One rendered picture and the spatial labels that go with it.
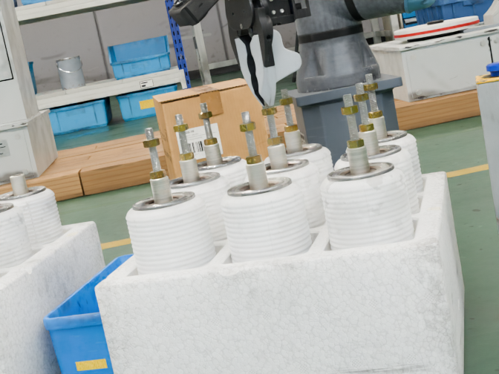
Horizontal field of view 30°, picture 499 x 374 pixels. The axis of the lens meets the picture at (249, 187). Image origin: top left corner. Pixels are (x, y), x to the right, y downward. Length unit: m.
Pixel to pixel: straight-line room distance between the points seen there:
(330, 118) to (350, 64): 0.10
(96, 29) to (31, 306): 8.24
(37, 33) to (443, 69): 6.72
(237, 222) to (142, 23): 8.40
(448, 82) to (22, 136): 1.41
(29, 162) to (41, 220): 1.71
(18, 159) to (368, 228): 2.21
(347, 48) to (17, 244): 0.67
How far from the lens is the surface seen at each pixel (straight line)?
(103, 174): 3.02
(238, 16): 1.16
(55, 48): 9.48
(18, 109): 3.17
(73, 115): 5.75
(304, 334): 1.03
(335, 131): 1.61
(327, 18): 1.63
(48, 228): 1.42
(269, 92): 1.15
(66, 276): 1.37
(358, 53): 1.64
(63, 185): 3.04
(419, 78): 3.17
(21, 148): 3.12
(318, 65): 1.63
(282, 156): 1.17
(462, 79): 3.21
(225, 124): 2.21
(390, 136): 1.26
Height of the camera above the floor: 0.44
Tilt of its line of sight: 10 degrees down
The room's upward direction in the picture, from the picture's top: 11 degrees counter-clockwise
